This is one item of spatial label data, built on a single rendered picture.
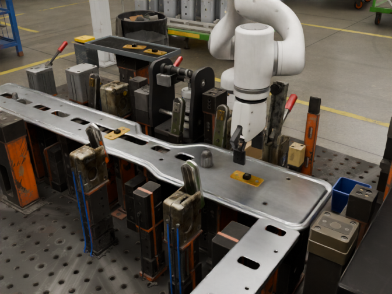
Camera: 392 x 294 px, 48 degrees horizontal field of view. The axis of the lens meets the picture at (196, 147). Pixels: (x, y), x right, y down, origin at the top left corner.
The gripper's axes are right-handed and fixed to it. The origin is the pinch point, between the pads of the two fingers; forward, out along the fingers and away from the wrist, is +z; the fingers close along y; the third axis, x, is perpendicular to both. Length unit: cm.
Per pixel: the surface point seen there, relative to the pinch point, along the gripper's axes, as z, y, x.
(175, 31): 89, -345, -291
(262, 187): 7.7, 1.8, 5.3
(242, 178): 7.5, 1.2, -0.8
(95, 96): 5, -12, -69
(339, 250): 4.0, 17.3, 29.9
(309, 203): 7.7, 1.7, 17.8
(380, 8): 90, -611, -115
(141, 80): -1, -21, -54
